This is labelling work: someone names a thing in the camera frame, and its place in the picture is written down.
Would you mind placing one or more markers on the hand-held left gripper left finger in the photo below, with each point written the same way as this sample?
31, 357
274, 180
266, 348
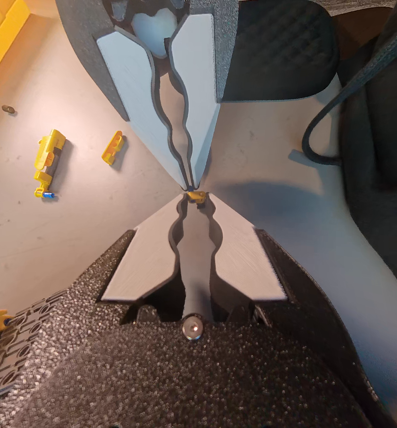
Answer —
141, 264

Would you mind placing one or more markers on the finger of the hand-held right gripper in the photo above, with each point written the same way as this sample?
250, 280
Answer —
200, 73
135, 80

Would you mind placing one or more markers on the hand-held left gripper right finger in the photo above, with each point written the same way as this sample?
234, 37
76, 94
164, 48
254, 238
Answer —
248, 264

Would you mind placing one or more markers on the yellow wedge panel piece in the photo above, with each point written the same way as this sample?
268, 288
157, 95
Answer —
113, 147

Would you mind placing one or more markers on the yellow parts bin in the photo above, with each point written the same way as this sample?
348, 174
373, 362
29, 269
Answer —
1, 37

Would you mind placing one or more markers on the small yellow connector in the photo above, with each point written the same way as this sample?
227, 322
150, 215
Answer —
198, 196

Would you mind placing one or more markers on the yellow beam assembly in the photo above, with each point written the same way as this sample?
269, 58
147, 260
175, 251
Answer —
49, 157

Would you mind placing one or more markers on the yellow tracked toy robot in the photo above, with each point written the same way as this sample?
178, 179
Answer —
18, 334

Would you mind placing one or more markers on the black quilted chair armrest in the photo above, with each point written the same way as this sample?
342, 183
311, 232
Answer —
278, 53

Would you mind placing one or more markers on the small black piece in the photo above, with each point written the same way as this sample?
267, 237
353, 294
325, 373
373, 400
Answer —
9, 108

